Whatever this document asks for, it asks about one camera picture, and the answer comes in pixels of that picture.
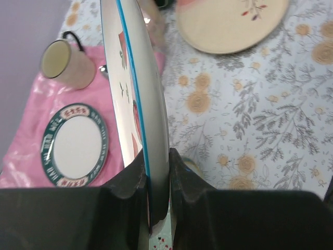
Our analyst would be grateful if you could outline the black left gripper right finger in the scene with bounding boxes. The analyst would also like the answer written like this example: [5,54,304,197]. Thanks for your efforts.
[169,148,332,249]

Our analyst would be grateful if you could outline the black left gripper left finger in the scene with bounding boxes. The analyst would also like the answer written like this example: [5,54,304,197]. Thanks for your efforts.
[1,153,147,249]

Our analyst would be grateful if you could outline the cream and pink branch plate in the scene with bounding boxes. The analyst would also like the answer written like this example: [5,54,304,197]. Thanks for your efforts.
[175,0,289,54]

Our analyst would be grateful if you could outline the white plate green rim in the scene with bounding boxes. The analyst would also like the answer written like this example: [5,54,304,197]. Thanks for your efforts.
[40,103,109,188]

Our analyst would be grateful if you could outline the pink cloth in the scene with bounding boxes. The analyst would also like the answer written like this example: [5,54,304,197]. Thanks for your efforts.
[0,43,167,190]

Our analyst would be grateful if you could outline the floral tablecloth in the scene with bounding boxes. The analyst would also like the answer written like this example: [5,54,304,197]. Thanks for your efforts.
[61,0,333,250]

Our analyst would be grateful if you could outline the metal spoon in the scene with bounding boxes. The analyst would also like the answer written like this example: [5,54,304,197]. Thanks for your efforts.
[98,65,109,79]

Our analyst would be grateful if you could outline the pink mug purple inside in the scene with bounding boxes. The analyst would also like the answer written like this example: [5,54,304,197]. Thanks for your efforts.
[138,0,166,52]

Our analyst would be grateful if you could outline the cream mug black handle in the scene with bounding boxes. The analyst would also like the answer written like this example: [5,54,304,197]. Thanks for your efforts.
[40,31,96,90]

